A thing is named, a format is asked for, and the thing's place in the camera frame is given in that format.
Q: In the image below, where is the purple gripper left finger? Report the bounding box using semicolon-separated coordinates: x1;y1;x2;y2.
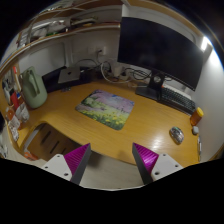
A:
41;142;92;186

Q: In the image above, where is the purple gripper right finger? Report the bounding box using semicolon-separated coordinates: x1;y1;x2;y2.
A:
131;142;184;186

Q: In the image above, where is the grey computer mouse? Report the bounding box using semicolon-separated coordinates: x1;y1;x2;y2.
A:
169;126;184;144

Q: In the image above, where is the floral landscape mouse pad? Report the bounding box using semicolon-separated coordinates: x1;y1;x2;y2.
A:
75;89;134;130

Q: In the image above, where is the wooden drawer cabinet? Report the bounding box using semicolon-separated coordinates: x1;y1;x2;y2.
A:
24;123;80;161

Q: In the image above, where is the small white eraser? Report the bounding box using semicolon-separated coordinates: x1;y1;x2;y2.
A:
192;126;199;135

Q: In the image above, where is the silver pen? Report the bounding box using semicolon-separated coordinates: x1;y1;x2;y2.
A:
197;135;202;162

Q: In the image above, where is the orange pill bottle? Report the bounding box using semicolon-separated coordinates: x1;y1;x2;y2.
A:
190;107;204;126

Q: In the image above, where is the black keyboard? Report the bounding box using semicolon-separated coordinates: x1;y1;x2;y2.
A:
159;88;196;115

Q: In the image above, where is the green water jug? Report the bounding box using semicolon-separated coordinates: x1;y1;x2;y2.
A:
21;66;47;109

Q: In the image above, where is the black box under computer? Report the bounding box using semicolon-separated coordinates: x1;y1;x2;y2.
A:
42;66;95;93

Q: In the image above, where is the white power strip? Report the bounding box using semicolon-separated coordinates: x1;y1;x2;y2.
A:
109;62;128;81

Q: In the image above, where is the silver mac mini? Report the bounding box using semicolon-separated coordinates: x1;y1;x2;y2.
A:
58;67;80;84

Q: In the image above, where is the black computer monitor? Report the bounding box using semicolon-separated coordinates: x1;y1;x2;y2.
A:
118;17;203;91

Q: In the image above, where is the wooden wall shelf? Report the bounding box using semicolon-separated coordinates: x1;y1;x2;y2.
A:
0;0;122;72

